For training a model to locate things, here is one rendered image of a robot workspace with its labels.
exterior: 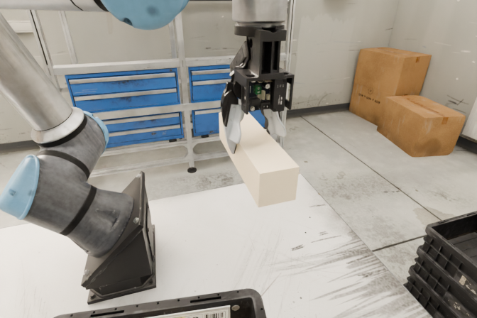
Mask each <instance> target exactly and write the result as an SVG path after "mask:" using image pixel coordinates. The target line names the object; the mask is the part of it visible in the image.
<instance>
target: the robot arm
mask: <svg viewBox="0 0 477 318"><path fill-rule="evenodd" d="M188 2H189V0H0V9H28V10H51V11H96V12H110V13H111V14H112V15H113V16H114V17H116V18H117V19H118V20H120V21H122V22H124V23H127V24H128V25H130V26H133V27H134V28H137V29H141V30H155V29H159V28H162V27H164V26H166V25H168V24H169V23H170V22H171V21H172V20H173V19H174V18H175V17H176V15H178V14H179V13H180V12H181V11H182V10H183V9H184V8H185V7H186V5H187V4H188ZM289 3H290V0H232V19H233V21H235V22H237V23H236V24H234V34H235V35H241V36H246V41H244V43H243V45H242V46H241V48H240V49H239V51H238V52H237V54H236V56H235V57H234V59H233V60H232V62H231V64H230V65H229V66H230V71H231V73H230V74H229V76H230V77H231V81H230V82H226V86H225V89H224V92H223V94H222V96H221V116H222V121H223V125H224V133H225V136H226V142H227V145H228V147H229V149H230V151H231V153H232V154H235V151H236V144H239V143H240V140H241V126H240V122H241V121H242V120H243V117H244V114H246V115H248V112H249V111H255V110H260V111H261V113H262V115H264V117H265V124H264V125H265V128H266V131H267V133H268V134H269V135H270V136H271V137H272V138H273V139H274V140H275V141H277V138H278V136H282V137H286V130H285V127H284V126H283V123H282V122H281V120H280V111H284V108H285V107H286V108H288V109H289V110H291V107H292V93H293V84H294V77H295V75H294V74H292V73H290V72H288V71H286V70H284V69H282V68H280V67H279V66H280V46H281V41H286V35H287V30H285V24H282V22H285V21H286V17H287V5H288V4H289ZM287 83H289V84H290V98H289V100H288V99H286V92H287ZM0 94H1V95H2V96H3V97H4V98H5V99H6V100H7V102H8V103H9V104H10V105H11V106H12V107H13V108H14V109H15V110H16V111H17V112H18V113H19V114H20V115H21V116H22V117H23V118H24V119H25V120H26V121H27V122H28V124H29V125H30V126H31V127H32V131H31V138H32V139H33V140H34V141H35V143H36V144H37V145H38V146H39V147H40V151H39V152H38V154H37V155H27V156H26V157H25V158H24V159H23V160H22V161H21V163H20V165H19V166H18V167H17V169H16V171H15V172H14V174H13V175H12V176H11V179H10V180H9V182H8V183H7V185H6V186H5V188H4V191H3V192H2V194H1V196H0V210H1V211H3V212H6V213H7V214H10V215H12V216H14V217H16V218H17V219H19V220H24V221H27V222H30V223H32V224H35V225H37V226H40V227H43V228H44V229H48V230H50V231H53V232H55V233H58V234H61V235H63V236H66V237H68V238H69V239H71V240H72V241H73V242H74V243H75V244H76V245H78V246H79V247H80V248H81V249H82V250H84V252H85V253H86V254H88V255H90V256H93V257H95V258H101V257H102V256H104V255H105V254H106V253H108V252H109V251H110V250H111V249H112V247H113V246H114V245H115V244H116V242H117V241H118V240H119V238H120V237H121V235H122V233H123V232H124V230H125V228H126V226H127V224H128V222H129V220H130V218H131V215H132V212H133V206H134V200H133V197H131V196H129V195H127V194H125V193H122V192H114V191H109V190H101V189H99V188H96V187H94V186H92V185H90V184H89V183H87V180H88V178H89V176H90V175H91V173H92V171H93V169H94V167H95V165H96V164H97V162H98V160H99V158H100V156H101V155H102V154H103V153H104V151H105V149H106V145H107V143H108V141H109V132H108V130H107V127H106V126H105V124H104V123H103V121H102V120H101V119H99V118H98V117H93V114H91V113H89V112H87V111H83V110H81V109H79V108H77V107H71V106H70V105H69V104H68V103H67V101H66V100H65V98H64V97H63V96H62V95H61V93H60V92H59V90H58V89H57V87H56V86H55V85H54V84H53V82H52V81H51V80H50V78H49V77H48V76H47V75H46V73H45V72H44V70H43V69H42V67H41V66H40V65H39V64H38V62H37V61H36V59H35V58H34V57H33V56H32V54H31V53H30V51H29V50H28V48H27V47H26V46H25V45H24V44H23V42H22V41H21V39H20V38H19V37H18V35H17V34H16V32H15V31H14V30H13V29H12V27H11V26H10V25H9V23H8V22H7V20H6V19H5V18H4V17H3V15H2V14H1V12H0ZM237 97H238V98H237ZM239 99H240V100H241V105H240V104H239Z"/></svg>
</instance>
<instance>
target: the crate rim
mask: <svg viewBox="0 0 477 318"><path fill-rule="evenodd" d="M244 300H251V301H252V303H253V309H254V313H255V317H256V318H267V317H266V313H265V308H264V304H263V299H262V297H261V295H260V293H259V292H257V291H256V290H254V289H251V288H246V289H240V290H231V291H226V292H215V293H210V294H205V295H195V296H190V297H181V298H175V299H169V300H160V301H154V302H145V303H140V304H134V305H125V306H119V307H110V308H104V309H95V310H90V311H84V312H74V313H69V314H61V315H58V316H56V317H53V318H127V317H137V316H141V315H147V314H156V313H161V312H170V311H175V310H181V309H190V308H195V307H204V306H210V305H219V304H224V303H229V302H238V301H244Z"/></svg>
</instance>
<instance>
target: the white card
mask: <svg viewBox="0 0 477 318"><path fill-rule="evenodd" d="M146 318H230V305H228V306H223V307H214V308H209V309H199V310H195V311H189V312H180V313H174V314H166V315H160V316H155V317H146Z"/></svg>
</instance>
